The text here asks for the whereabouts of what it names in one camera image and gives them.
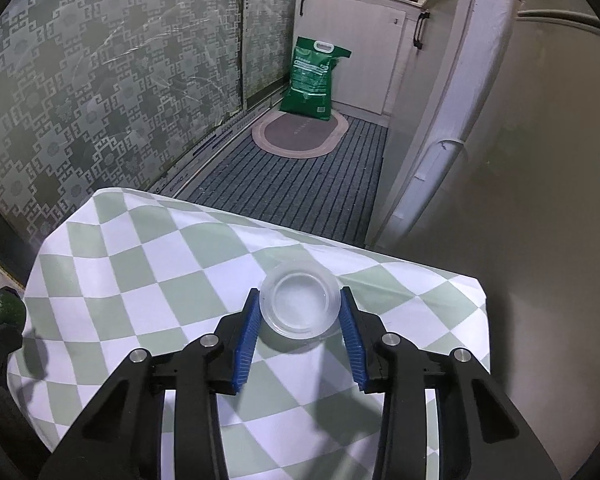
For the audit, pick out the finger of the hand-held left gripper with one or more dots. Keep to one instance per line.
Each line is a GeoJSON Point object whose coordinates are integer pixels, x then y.
{"type": "Point", "coordinates": [0, 347]}

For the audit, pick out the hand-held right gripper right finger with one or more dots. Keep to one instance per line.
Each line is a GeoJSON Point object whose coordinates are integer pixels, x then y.
{"type": "Point", "coordinates": [352, 340]}

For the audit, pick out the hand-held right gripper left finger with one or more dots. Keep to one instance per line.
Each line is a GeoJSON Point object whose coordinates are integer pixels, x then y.
{"type": "Point", "coordinates": [245, 340]}

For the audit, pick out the dark green avocado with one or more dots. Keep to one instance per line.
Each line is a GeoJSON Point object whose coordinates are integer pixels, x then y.
{"type": "Point", "coordinates": [9, 307]}

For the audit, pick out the clear plastic cup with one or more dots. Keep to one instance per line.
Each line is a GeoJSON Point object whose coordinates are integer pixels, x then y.
{"type": "Point", "coordinates": [300, 305]}

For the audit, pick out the green white checkered tablecloth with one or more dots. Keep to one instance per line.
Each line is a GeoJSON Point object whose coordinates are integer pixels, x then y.
{"type": "Point", "coordinates": [155, 280]}

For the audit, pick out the grey striped floor mat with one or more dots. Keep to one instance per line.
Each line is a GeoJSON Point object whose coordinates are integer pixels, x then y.
{"type": "Point", "coordinates": [300, 195]}

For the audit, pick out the oval grey floor mat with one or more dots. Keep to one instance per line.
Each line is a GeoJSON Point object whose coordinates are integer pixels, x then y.
{"type": "Point", "coordinates": [300, 135]}

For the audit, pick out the grey patterned mattress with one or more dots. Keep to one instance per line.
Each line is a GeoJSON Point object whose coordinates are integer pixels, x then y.
{"type": "Point", "coordinates": [105, 85]}

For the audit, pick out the green rice bag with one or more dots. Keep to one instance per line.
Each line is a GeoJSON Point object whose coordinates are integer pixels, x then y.
{"type": "Point", "coordinates": [310, 80]}

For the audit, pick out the white refrigerator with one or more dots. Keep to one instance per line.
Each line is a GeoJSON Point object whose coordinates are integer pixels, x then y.
{"type": "Point", "coordinates": [460, 85]}

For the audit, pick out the white kitchen cabinet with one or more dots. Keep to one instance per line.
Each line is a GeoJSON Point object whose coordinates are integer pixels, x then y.
{"type": "Point", "coordinates": [360, 45]}

